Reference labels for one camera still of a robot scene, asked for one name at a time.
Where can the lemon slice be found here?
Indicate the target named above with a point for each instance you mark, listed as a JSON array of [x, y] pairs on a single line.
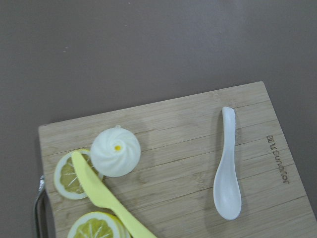
[[66, 181], [98, 225]]

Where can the lemon slice lower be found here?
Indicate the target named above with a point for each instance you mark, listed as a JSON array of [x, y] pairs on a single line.
[[98, 225]]

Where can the white toy steamed bun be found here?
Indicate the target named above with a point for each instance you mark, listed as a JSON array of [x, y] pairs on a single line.
[[115, 152]]

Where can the lemon slice upper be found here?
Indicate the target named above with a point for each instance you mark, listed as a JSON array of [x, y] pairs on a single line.
[[66, 181]]

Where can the bamboo cutting board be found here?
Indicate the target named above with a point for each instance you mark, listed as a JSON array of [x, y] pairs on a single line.
[[170, 191]]

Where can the yellow plastic knife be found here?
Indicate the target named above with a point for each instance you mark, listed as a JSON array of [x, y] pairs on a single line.
[[102, 197]]

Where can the white ceramic spoon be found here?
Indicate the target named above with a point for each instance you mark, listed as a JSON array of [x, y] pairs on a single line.
[[226, 191]]

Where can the metal cutting board handle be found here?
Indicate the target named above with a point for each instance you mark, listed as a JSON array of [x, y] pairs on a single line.
[[38, 200]]

